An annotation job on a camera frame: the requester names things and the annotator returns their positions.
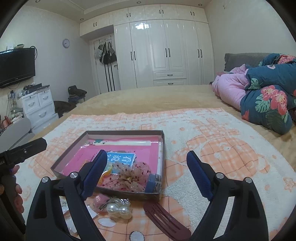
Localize pink dotted mesh bow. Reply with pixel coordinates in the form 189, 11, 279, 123
100, 161, 151, 193

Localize white door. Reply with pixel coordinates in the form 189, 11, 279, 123
89, 33, 121, 94

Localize white wardrobe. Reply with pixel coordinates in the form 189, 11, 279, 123
80, 4, 214, 90

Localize pink fabric hair clip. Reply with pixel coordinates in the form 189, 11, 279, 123
93, 194, 110, 209

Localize round wall clock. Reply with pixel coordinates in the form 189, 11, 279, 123
62, 39, 70, 48

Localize hanging dark bags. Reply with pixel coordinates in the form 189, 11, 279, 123
94, 41, 117, 65

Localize grey headboard cushion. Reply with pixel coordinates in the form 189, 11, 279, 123
224, 53, 269, 72

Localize pearl hair accessory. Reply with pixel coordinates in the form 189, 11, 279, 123
105, 198, 132, 220

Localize brown cardboard tray box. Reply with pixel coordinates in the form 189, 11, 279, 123
51, 130, 165, 202

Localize pink quilt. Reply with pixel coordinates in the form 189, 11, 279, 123
212, 64, 249, 110

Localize white drawer cabinet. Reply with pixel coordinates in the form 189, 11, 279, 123
17, 86, 59, 135

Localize maroon curved hair clip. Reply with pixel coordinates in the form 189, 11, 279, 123
143, 202, 191, 241

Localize orange white plush blanket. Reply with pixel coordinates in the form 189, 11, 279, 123
16, 108, 295, 238

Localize orange comb hair clip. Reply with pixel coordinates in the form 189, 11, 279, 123
97, 167, 112, 186

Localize clear blue pin box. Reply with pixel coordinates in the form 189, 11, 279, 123
145, 174, 162, 193

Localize person's left hand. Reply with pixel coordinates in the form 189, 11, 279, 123
10, 165, 24, 214

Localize dark clothes pile on chair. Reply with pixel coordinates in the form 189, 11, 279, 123
54, 85, 87, 118

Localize black wall television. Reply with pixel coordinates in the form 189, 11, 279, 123
0, 48, 36, 88

